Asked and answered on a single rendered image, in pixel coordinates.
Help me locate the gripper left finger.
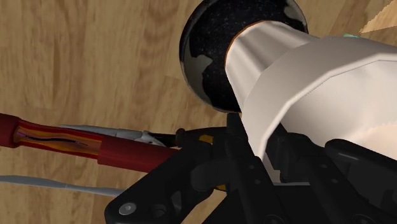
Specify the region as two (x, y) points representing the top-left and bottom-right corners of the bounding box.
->
(104, 112), (291, 224)

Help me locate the grey metal utensil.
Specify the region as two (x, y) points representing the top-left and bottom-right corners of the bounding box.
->
(0, 174), (127, 198)

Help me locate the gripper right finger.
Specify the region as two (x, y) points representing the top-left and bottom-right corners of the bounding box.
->
(268, 123), (397, 224)

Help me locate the red handled utensil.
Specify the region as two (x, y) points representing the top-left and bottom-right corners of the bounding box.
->
(0, 113), (181, 174)

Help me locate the black speckled bowl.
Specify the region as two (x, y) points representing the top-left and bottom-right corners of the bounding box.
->
(179, 0), (309, 113)

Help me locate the white cup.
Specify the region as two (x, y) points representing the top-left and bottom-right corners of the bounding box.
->
(225, 20), (397, 185)

